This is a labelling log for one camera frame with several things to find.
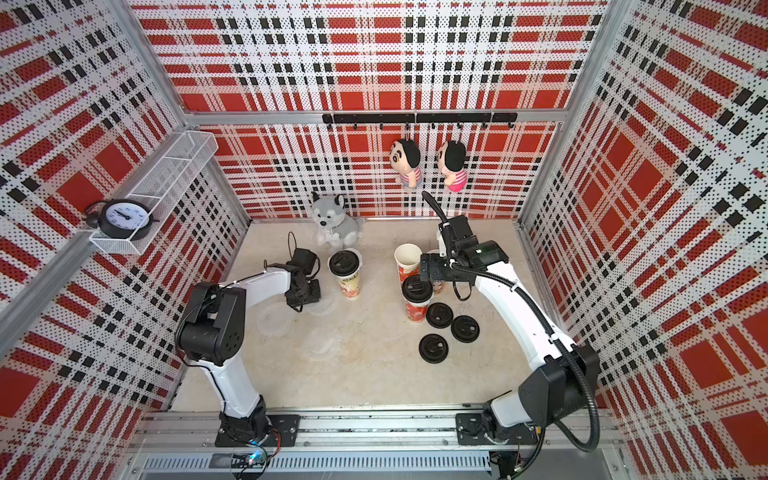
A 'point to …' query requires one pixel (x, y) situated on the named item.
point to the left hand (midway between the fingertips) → (316, 297)
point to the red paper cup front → (417, 312)
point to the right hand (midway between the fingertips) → (440, 269)
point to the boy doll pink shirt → (451, 159)
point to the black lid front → (433, 348)
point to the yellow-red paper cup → (350, 285)
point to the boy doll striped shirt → (404, 157)
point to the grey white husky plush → (335, 225)
